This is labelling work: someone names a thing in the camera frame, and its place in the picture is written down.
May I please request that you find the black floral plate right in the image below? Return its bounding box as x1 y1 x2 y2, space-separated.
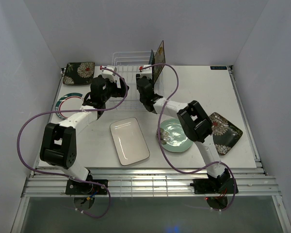
209 112 243 156

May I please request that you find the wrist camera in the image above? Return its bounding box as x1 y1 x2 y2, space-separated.
100 66 117 83
136 65 153 80

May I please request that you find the mint green round flower plate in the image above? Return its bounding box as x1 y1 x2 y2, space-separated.
160 118 193 153

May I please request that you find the white wire dish rack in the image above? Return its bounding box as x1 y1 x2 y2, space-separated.
107 51 152 111

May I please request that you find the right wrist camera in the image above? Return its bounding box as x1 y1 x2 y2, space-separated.
136 65 153 80

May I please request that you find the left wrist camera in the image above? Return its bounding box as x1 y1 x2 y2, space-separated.
100 66 117 83

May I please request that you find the cream square flower plate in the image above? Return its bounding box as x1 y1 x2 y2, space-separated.
152 41 165 83

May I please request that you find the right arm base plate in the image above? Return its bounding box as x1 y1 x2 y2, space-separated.
190 178 239 194

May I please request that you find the black floral plate back left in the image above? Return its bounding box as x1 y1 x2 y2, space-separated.
63 62 95 86

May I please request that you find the white rectangular plate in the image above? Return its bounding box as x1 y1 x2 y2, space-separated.
110 117 150 166

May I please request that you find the round white green-rimmed plate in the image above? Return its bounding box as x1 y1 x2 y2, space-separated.
54 92 84 111

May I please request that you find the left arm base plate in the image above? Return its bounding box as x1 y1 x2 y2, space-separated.
65 180 107 196

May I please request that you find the teal square plate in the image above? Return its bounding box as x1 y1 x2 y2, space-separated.
148 50 155 65

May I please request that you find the dark label sticker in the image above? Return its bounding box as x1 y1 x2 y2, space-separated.
210 66 227 70

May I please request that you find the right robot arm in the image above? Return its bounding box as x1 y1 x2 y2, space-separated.
136 74 238 194

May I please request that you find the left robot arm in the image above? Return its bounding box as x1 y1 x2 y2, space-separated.
40 75 129 194

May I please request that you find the black floral plate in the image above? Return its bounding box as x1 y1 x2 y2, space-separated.
209 112 243 156
63 62 95 86

